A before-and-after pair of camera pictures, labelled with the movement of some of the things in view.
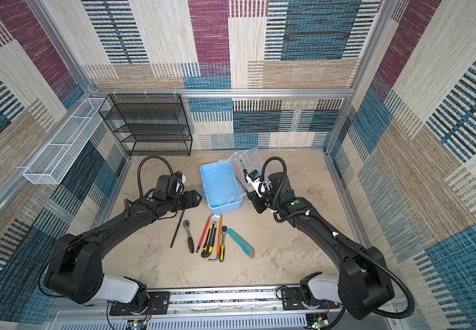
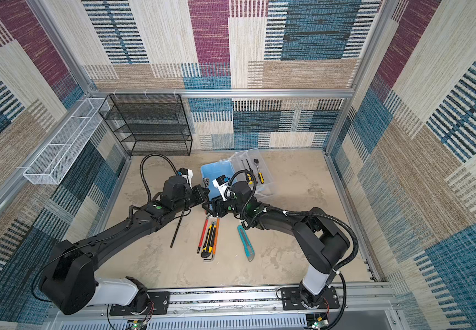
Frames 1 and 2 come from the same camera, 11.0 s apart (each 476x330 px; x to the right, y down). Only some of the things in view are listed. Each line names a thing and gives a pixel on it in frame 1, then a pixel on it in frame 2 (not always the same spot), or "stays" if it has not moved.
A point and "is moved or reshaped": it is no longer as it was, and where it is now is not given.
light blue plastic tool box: (224, 181) stays
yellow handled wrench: (224, 229) is moved or reshaped
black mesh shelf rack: (149, 124) stays
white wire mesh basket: (53, 162) stays
